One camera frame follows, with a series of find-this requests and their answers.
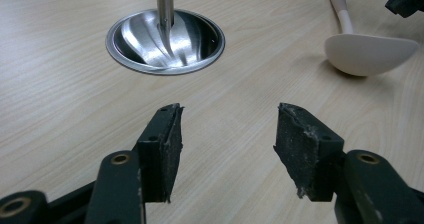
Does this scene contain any shiny steel bowl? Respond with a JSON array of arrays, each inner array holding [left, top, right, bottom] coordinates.
[[105, 8, 226, 76]]

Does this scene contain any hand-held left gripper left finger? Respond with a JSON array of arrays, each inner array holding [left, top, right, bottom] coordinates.
[[84, 102, 185, 224]]

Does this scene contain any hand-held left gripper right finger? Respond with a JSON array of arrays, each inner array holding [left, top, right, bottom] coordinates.
[[273, 102, 424, 224]]

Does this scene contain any metal stand pole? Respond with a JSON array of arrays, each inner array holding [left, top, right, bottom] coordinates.
[[155, 0, 175, 30]]

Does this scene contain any cream ladle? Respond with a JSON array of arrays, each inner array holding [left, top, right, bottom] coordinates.
[[324, 0, 420, 78]]

